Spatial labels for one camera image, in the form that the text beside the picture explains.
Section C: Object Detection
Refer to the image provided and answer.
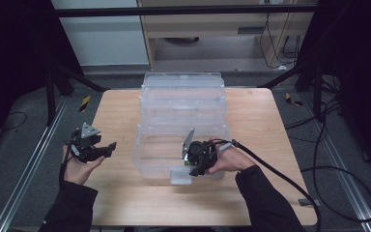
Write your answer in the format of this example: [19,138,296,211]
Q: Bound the thin black floor cable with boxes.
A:
[0,110,29,131]

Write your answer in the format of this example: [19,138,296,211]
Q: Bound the black cables under desk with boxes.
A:
[258,12,301,70]

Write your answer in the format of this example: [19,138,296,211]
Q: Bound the hand-held gripper black cable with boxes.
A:
[202,137,323,232]
[58,143,75,188]

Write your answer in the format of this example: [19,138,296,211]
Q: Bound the right hand-held gripper black cable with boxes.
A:
[202,137,323,232]

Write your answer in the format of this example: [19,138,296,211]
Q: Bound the yellow black tape marker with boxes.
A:
[78,95,92,114]
[284,92,304,107]

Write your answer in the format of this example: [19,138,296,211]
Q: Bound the black looped floor cable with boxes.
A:
[300,164,371,224]

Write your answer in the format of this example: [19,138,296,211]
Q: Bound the white cabinet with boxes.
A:
[48,0,151,68]

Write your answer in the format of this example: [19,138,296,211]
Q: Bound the black floor cable bundle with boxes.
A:
[284,96,342,168]

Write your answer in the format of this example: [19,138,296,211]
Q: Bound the clear plastic tiered storage box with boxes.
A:
[131,72,233,186]

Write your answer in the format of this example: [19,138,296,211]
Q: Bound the black horizontal frame bar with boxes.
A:
[52,4,319,18]

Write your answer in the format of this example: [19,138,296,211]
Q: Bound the grey metal bracket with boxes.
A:
[298,197,322,208]

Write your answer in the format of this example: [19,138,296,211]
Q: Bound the aluminium floor rail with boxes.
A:
[0,96,70,232]
[299,92,371,232]

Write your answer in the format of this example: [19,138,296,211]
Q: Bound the person's left hand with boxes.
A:
[61,144,107,187]

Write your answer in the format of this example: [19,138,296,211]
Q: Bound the light wooden desk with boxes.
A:
[136,0,319,71]

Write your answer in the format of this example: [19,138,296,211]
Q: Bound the left hand-held gripper black cable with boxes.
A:
[58,143,75,188]

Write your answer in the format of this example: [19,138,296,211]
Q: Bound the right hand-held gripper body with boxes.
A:
[180,127,220,172]

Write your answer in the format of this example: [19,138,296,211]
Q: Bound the black metal stand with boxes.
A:
[43,60,109,128]
[256,57,340,124]

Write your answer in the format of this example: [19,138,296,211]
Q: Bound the dark curtain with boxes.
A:
[0,0,81,156]
[298,0,371,182]

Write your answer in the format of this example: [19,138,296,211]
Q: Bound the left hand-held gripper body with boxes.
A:
[65,122,103,164]

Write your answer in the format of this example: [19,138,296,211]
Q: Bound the person's right hand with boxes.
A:
[206,138,257,176]

